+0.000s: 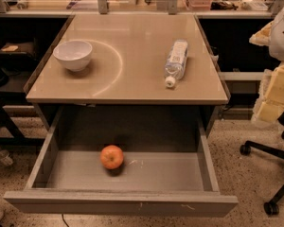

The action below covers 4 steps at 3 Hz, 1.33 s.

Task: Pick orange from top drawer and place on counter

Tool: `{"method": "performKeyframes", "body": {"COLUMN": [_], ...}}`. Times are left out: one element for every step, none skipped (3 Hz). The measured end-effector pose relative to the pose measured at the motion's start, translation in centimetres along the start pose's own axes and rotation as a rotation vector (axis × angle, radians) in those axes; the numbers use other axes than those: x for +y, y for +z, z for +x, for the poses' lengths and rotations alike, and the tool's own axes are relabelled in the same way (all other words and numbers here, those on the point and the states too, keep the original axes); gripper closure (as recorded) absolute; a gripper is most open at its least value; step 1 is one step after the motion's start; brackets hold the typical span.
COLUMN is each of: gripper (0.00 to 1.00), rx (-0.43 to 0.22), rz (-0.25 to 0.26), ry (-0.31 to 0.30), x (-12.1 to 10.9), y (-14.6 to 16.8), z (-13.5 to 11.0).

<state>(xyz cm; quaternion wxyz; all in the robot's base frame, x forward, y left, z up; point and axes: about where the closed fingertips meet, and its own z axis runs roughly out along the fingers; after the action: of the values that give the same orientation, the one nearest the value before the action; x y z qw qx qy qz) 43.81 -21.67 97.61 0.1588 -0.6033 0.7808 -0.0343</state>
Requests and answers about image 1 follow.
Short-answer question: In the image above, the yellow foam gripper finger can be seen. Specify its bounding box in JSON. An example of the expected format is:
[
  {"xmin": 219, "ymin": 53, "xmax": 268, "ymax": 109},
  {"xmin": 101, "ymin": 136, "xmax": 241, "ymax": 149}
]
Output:
[
  {"xmin": 249, "ymin": 22, "xmax": 272, "ymax": 46},
  {"xmin": 252, "ymin": 62, "xmax": 284, "ymax": 123}
]

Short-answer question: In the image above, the orange fruit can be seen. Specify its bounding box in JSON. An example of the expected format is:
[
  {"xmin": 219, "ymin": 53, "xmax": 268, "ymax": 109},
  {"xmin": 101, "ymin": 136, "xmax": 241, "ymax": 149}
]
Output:
[{"xmin": 100, "ymin": 145, "xmax": 124, "ymax": 170}]

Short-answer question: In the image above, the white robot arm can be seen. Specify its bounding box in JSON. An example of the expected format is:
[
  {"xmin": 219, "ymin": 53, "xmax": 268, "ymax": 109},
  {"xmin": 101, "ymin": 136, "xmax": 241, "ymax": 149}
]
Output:
[{"xmin": 249, "ymin": 7, "xmax": 284, "ymax": 127}]

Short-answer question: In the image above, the grey counter cabinet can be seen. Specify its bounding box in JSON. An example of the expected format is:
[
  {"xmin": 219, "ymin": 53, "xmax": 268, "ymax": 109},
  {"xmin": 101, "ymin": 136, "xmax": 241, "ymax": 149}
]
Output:
[{"xmin": 25, "ymin": 13, "xmax": 229, "ymax": 125}]

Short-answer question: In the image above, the open grey drawer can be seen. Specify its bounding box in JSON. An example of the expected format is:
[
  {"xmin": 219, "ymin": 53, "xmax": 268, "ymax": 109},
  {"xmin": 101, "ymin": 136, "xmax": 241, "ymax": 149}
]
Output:
[{"xmin": 4, "ymin": 106, "xmax": 238, "ymax": 217}]

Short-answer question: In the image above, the clear plastic water bottle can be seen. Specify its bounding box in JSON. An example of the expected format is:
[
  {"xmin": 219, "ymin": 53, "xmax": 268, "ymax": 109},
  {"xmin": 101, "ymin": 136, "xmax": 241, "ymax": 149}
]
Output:
[{"xmin": 164, "ymin": 40, "xmax": 188, "ymax": 88}]

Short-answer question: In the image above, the black office chair base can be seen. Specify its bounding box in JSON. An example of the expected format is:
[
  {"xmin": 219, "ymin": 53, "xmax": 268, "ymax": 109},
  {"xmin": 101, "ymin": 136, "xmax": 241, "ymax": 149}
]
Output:
[{"xmin": 239, "ymin": 131, "xmax": 284, "ymax": 217}]

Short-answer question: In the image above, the white ceramic bowl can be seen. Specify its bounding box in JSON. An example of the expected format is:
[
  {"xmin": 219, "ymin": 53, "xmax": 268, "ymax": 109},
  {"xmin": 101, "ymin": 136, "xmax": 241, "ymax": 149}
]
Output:
[{"xmin": 53, "ymin": 40, "xmax": 93, "ymax": 72}]

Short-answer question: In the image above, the black stand left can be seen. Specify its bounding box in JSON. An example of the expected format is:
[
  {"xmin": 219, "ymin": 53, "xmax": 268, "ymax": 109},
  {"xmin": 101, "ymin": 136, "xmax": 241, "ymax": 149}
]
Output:
[{"xmin": 0, "ymin": 39, "xmax": 44, "ymax": 146}]

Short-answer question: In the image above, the small jar on floor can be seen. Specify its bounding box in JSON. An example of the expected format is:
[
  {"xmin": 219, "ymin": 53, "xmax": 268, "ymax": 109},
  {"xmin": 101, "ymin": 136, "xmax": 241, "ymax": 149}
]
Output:
[{"xmin": 0, "ymin": 150, "xmax": 13, "ymax": 166}]

